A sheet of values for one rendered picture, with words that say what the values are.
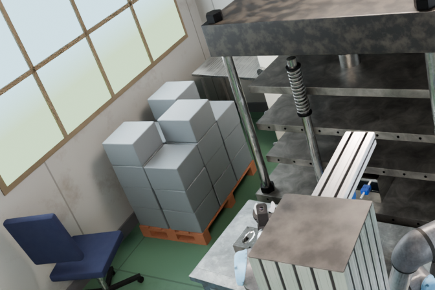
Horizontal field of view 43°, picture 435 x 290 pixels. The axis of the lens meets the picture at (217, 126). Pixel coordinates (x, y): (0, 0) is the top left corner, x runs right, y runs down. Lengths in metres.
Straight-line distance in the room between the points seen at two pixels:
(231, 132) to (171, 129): 0.65
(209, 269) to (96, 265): 1.19
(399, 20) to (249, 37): 0.82
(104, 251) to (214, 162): 1.19
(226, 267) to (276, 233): 1.82
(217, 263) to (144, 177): 1.47
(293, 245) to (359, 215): 0.18
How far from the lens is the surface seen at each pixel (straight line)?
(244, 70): 5.37
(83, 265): 4.29
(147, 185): 4.59
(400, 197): 3.44
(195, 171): 4.48
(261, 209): 2.34
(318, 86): 3.15
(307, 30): 2.83
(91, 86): 4.77
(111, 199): 5.02
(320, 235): 1.40
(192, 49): 5.96
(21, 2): 4.38
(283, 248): 1.39
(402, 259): 1.98
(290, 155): 3.53
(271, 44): 2.97
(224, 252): 3.34
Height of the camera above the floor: 2.95
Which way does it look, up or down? 28 degrees down
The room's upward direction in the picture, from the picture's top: 19 degrees counter-clockwise
